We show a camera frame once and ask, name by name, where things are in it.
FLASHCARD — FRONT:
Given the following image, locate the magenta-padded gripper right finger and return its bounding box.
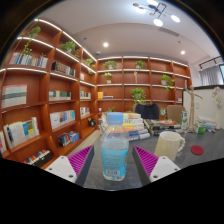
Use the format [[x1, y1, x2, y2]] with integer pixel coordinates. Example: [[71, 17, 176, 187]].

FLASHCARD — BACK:
[[132, 145, 181, 187]]

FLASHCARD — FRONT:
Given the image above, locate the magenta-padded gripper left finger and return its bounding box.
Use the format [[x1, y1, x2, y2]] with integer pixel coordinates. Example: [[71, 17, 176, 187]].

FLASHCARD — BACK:
[[44, 145, 95, 187]]

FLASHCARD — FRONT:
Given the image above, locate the clear blue-capped water bottle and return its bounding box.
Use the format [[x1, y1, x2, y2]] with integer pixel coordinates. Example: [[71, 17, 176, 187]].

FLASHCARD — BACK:
[[100, 112, 130, 182]]

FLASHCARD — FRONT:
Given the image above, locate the cream ceramic mug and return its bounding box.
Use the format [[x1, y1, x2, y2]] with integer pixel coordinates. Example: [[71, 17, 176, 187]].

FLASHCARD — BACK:
[[153, 130, 186, 163]]

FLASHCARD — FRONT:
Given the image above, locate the flat round red coaster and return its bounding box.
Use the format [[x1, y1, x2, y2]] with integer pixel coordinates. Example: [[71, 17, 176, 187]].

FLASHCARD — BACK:
[[190, 144, 205, 156]]

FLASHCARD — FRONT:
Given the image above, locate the dark book stack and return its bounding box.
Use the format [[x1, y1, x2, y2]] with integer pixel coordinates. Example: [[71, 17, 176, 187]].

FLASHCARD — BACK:
[[143, 118, 183, 136]]

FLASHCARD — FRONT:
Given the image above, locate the colourful book stack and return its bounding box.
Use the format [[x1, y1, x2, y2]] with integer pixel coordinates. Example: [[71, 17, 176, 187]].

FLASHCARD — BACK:
[[99, 112, 151, 142]]

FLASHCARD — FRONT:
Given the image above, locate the green and white carton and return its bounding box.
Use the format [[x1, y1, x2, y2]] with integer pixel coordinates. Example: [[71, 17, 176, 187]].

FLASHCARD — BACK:
[[179, 110, 189, 130]]

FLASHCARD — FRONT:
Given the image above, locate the green tissue box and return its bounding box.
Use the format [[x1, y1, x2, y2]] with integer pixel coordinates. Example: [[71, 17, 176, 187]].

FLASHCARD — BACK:
[[193, 119, 208, 135]]

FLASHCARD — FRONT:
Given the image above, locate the tan chair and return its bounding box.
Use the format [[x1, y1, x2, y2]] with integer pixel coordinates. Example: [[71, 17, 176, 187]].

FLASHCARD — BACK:
[[165, 104, 186, 124]]

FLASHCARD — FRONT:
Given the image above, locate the dark blue chair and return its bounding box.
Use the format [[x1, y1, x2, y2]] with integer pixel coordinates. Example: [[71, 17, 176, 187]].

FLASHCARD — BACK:
[[134, 103, 160, 120]]

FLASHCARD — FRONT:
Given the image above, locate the wooden shelf unit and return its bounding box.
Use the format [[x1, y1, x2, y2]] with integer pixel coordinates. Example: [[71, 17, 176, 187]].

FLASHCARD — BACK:
[[0, 18, 194, 168]]

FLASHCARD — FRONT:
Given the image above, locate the white book stack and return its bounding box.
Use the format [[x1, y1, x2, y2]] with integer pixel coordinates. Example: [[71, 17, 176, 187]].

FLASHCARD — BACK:
[[196, 115, 218, 129]]

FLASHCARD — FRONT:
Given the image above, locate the wooden artist mannequin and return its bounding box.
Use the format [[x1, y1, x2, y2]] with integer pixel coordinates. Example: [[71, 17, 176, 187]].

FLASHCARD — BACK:
[[184, 79, 204, 131]]

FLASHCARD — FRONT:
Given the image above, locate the white vase with flowers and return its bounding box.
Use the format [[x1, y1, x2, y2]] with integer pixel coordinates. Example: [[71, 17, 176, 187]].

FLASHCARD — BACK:
[[211, 86, 224, 129]]

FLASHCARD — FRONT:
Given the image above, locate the grey sheer curtain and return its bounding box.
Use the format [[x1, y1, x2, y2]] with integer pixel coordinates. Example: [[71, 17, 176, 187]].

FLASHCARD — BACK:
[[198, 65, 223, 87]]

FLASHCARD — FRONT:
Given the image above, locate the window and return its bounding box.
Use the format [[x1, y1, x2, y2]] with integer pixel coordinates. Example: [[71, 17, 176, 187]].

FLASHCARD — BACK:
[[218, 63, 224, 81]]

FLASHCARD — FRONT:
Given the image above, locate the ceiling air vent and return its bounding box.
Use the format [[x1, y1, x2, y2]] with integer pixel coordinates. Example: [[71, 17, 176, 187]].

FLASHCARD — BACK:
[[158, 27, 180, 37]]

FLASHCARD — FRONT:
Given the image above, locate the branched ceiling lamp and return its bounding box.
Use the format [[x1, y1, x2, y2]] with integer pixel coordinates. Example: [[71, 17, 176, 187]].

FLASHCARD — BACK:
[[132, 0, 182, 28]]

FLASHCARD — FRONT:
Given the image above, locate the black track light rail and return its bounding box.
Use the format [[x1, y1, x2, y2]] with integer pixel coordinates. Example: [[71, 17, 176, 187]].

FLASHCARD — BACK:
[[198, 55, 223, 69]]

